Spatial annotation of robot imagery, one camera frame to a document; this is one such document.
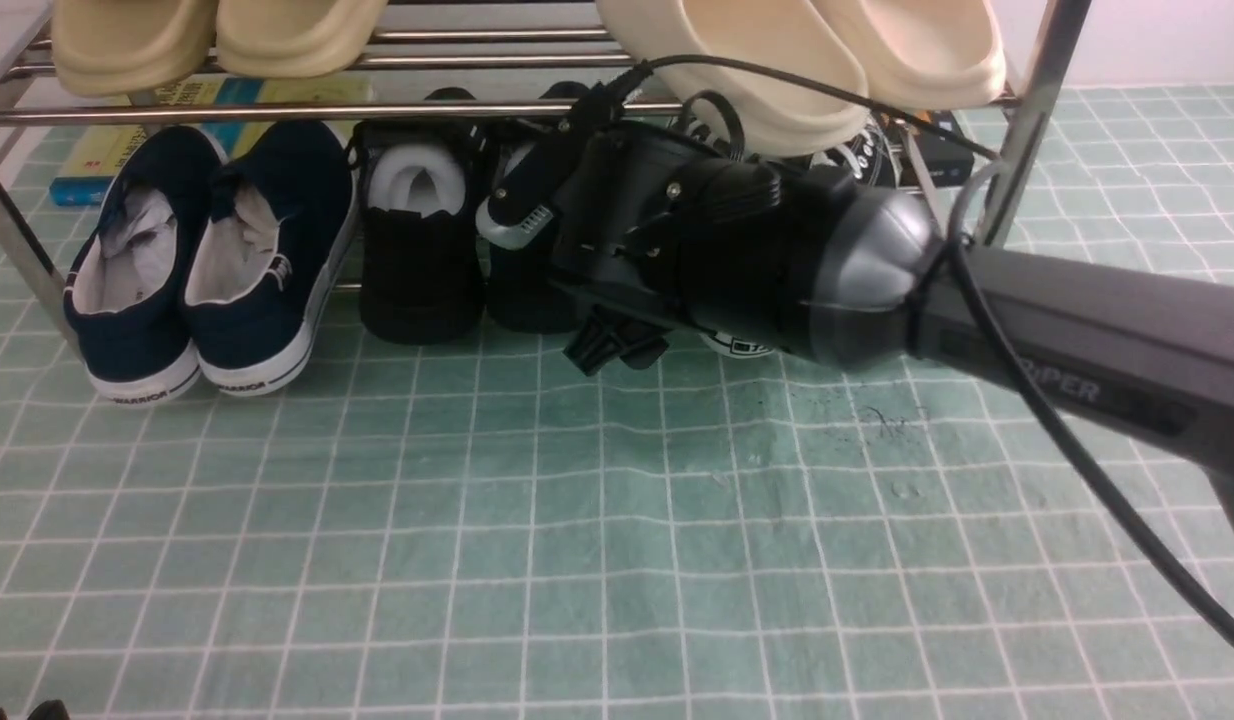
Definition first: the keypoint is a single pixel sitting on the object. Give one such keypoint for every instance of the black sneaker right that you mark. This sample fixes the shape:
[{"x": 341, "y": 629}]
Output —
[{"x": 519, "y": 296}]

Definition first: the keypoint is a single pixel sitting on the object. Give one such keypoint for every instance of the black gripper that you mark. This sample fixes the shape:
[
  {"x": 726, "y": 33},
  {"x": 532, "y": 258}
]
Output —
[{"x": 660, "y": 233}]

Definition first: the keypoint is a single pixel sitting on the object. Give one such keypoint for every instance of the beige slipper far left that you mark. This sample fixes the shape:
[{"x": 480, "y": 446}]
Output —
[{"x": 110, "y": 48}]

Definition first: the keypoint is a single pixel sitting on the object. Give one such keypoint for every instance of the green checked floor cloth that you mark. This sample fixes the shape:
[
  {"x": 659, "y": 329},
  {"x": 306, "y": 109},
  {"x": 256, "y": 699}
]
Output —
[{"x": 476, "y": 531}]

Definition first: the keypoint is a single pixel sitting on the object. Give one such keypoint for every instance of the black book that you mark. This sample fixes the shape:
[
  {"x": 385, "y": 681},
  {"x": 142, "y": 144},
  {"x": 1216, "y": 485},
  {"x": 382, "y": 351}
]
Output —
[{"x": 947, "y": 164}]

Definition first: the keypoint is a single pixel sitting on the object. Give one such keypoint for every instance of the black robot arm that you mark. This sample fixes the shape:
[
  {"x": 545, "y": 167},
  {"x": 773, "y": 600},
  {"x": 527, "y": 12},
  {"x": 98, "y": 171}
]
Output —
[{"x": 1149, "y": 356}]

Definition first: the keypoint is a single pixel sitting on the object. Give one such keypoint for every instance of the dark object bottom left corner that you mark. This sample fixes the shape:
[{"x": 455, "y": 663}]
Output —
[{"x": 47, "y": 710}]

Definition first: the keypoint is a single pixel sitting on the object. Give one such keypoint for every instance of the black sneaker left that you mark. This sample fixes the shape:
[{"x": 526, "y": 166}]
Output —
[{"x": 420, "y": 183}]

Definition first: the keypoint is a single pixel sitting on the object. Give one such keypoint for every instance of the black laced canvas shoe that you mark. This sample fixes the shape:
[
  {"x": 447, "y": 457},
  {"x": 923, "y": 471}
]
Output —
[
  {"x": 867, "y": 155},
  {"x": 737, "y": 345}
]

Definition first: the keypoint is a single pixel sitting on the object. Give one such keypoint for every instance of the beige slipper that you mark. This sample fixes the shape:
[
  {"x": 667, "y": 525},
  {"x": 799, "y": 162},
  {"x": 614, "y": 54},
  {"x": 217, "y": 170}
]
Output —
[
  {"x": 293, "y": 39},
  {"x": 110, "y": 48}
]

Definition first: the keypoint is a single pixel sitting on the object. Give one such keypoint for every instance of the black sneaker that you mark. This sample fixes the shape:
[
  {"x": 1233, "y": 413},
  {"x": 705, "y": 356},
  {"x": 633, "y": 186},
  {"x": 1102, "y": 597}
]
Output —
[
  {"x": 420, "y": 183},
  {"x": 519, "y": 296}
]

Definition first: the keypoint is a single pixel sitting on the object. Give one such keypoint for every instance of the yellow blue book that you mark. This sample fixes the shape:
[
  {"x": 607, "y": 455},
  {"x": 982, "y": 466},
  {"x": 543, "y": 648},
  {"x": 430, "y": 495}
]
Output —
[{"x": 101, "y": 152}]

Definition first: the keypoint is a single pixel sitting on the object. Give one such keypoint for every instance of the steel shoe rack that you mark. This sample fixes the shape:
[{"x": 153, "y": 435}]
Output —
[{"x": 1028, "y": 105}]

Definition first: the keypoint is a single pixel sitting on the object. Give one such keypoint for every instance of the navy canvas shoe right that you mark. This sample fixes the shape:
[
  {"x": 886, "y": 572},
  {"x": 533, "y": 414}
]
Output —
[{"x": 281, "y": 220}]

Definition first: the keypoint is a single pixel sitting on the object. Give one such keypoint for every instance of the navy canvas shoe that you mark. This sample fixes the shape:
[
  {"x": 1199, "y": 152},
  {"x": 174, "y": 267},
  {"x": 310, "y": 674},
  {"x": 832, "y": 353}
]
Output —
[
  {"x": 281, "y": 220},
  {"x": 123, "y": 292}
]

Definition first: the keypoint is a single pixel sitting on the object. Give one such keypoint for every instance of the navy canvas shoe left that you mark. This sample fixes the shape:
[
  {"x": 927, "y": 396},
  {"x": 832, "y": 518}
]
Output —
[{"x": 123, "y": 292}]

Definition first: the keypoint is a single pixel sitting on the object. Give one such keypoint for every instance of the cream slipper outer right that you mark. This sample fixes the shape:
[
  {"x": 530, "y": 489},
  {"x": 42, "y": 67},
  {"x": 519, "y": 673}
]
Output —
[{"x": 923, "y": 55}]

